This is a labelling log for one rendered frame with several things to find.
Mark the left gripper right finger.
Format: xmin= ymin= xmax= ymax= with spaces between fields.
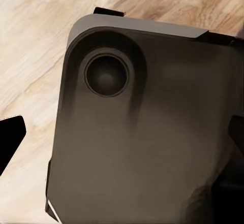
xmin=228 ymin=115 xmax=244 ymax=156

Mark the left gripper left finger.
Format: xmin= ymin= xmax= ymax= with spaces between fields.
xmin=0 ymin=115 xmax=26 ymax=176

